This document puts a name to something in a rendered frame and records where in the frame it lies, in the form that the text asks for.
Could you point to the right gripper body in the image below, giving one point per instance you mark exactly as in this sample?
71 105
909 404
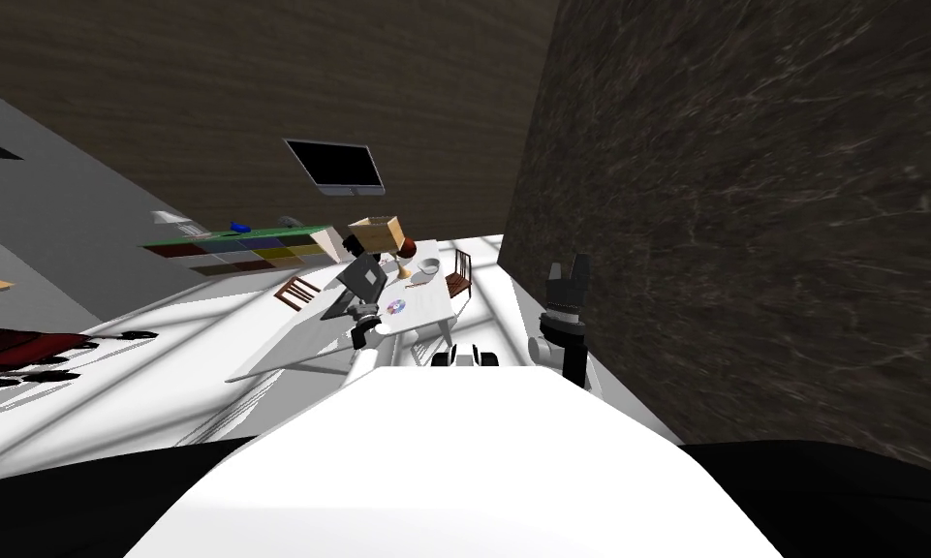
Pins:
566 296

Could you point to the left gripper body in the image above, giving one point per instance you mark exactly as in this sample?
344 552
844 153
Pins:
367 285

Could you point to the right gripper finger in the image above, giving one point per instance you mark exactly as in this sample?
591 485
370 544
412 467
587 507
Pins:
580 268
556 273

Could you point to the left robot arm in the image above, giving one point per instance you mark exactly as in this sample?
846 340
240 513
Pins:
62 511

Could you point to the dark grey laptop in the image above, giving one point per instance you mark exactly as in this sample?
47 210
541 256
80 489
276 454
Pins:
346 273

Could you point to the shiny disc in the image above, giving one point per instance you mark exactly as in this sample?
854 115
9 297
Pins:
396 307

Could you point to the tan goblet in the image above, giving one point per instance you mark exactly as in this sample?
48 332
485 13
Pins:
403 267

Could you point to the cardboard box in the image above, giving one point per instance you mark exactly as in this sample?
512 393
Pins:
377 232

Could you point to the brown-red ball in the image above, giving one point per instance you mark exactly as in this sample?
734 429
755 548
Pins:
408 248

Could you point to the white table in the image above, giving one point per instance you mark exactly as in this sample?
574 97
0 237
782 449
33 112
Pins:
426 306

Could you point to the white bowl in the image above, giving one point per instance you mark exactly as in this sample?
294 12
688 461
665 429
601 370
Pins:
428 266

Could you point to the wooden chair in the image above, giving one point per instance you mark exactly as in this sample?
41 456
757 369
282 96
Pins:
459 275
297 293

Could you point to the multicoloured sideboard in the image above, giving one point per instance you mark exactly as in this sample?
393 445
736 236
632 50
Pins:
240 252

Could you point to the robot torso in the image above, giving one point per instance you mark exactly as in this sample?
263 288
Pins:
449 465

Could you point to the dark red sofa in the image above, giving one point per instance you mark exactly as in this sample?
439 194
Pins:
15 347

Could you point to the black wall television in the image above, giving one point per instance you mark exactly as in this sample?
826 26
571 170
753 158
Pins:
333 164

